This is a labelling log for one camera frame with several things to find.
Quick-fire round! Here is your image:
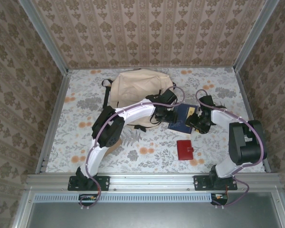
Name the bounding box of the small dark blue book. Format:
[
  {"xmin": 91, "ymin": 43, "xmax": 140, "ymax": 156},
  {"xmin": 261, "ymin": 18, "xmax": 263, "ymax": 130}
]
[{"xmin": 167, "ymin": 103, "xmax": 200, "ymax": 136}]

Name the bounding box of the beige backpack with black straps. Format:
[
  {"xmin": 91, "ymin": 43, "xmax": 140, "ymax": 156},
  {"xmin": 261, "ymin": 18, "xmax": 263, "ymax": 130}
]
[{"xmin": 101, "ymin": 68, "xmax": 177, "ymax": 133}]

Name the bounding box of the tan cork glasses case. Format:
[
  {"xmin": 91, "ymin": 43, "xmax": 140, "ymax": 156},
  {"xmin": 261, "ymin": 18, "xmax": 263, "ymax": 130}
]
[{"xmin": 108, "ymin": 138, "xmax": 123, "ymax": 155}]

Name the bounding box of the red leather wallet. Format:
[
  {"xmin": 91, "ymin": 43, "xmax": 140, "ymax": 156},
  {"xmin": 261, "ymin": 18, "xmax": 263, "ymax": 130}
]
[{"xmin": 176, "ymin": 140, "xmax": 194, "ymax": 161}]

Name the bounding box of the floral patterned table cover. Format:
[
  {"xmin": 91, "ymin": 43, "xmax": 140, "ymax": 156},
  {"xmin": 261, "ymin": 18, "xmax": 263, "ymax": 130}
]
[{"xmin": 45, "ymin": 67, "xmax": 266, "ymax": 173}]

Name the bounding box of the grey metal panel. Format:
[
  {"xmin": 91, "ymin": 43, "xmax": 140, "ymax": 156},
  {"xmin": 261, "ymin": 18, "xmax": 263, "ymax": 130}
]
[{"xmin": 27, "ymin": 201, "xmax": 282, "ymax": 228}]

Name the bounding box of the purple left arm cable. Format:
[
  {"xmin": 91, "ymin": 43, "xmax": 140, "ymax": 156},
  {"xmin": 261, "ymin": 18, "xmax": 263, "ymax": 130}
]
[{"xmin": 79, "ymin": 86, "xmax": 187, "ymax": 210}]

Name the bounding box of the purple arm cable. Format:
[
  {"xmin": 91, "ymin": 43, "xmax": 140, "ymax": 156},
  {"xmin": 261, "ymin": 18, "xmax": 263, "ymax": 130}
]
[
  {"xmin": 196, "ymin": 89, "xmax": 267, "ymax": 209},
  {"xmin": 79, "ymin": 86, "xmax": 187, "ymax": 210}
]

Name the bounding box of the aluminium side rail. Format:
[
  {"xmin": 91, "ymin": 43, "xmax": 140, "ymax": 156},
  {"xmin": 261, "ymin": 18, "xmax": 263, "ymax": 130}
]
[
  {"xmin": 35, "ymin": 68, "xmax": 73, "ymax": 175},
  {"xmin": 234, "ymin": 68, "xmax": 272, "ymax": 173}
]

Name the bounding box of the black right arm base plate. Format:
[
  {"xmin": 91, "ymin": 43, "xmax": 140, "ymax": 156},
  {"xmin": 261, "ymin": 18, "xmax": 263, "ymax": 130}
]
[{"xmin": 193, "ymin": 175, "xmax": 238, "ymax": 191}]

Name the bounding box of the aluminium front frame rail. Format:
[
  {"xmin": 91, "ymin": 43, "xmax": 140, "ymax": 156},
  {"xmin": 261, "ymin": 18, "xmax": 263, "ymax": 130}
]
[{"xmin": 26, "ymin": 172, "xmax": 282, "ymax": 193}]

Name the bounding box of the black cable connector box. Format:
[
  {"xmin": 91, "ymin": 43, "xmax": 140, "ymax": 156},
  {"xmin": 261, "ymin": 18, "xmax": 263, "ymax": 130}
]
[
  {"xmin": 210, "ymin": 192, "xmax": 228, "ymax": 206},
  {"xmin": 78, "ymin": 193, "xmax": 98, "ymax": 207}
]

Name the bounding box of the aluminium back rail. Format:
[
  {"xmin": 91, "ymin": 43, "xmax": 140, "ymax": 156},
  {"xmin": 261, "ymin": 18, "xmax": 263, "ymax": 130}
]
[{"xmin": 66, "ymin": 66, "xmax": 237, "ymax": 71}]

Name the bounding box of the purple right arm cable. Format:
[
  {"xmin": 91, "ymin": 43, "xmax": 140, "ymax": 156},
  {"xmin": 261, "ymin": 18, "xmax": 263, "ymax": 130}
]
[{"xmin": 196, "ymin": 89, "xmax": 267, "ymax": 209}]

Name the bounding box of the white slotted cable duct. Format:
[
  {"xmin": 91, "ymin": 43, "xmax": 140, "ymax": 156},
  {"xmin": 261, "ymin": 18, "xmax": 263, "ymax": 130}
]
[{"xmin": 34, "ymin": 192, "xmax": 214, "ymax": 203}]

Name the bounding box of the aluminium corner post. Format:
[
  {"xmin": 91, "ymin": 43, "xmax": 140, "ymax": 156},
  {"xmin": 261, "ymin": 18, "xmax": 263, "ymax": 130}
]
[
  {"xmin": 233, "ymin": 0, "xmax": 280, "ymax": 73},
  {"xmin": 18, "ymin": 0, "xmax": 69, "ymax": 74}
]

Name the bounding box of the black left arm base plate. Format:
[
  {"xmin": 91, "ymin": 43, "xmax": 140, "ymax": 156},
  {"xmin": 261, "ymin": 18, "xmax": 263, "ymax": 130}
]
[{"xmin": 67, "ymin": 175, "xmax": 110, "ymax": 191}]

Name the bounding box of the aluminium lower frame bar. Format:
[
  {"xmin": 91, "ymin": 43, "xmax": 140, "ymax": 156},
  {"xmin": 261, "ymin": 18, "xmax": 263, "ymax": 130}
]
[
  {"xmin": 11, "ymin": 190, "xmax": 35, "ymax": 228},
  {"xmin": 272, "ymin": 190, "xmax": 285, "ymax": 228}
]

